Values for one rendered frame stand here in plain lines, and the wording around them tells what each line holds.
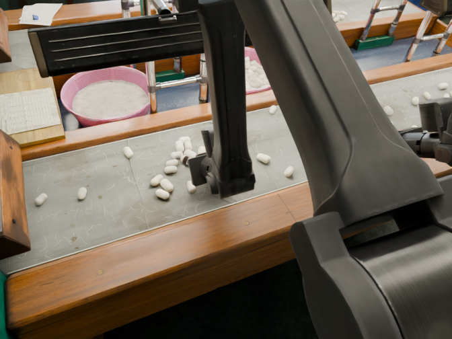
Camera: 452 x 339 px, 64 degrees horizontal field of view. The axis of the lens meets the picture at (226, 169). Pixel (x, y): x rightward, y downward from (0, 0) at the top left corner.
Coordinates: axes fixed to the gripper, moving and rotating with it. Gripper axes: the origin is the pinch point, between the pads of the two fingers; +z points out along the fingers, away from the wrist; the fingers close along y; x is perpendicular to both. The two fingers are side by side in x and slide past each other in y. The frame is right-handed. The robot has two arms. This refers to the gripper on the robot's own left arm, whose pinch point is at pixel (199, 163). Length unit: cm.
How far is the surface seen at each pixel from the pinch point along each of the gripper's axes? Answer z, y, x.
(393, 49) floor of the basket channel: 38, -108, -18
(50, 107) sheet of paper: 23.4, 31.0, -21.0
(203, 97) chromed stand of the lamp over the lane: 16.1, -10.0, -15.4
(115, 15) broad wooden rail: 67, 1, -52
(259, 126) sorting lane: 8.5, -22.4, -4.0
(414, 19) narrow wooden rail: 38, -121, -29
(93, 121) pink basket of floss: 20.1, 21.4, -15.0
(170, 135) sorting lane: 12.3, 3.0, -7.1
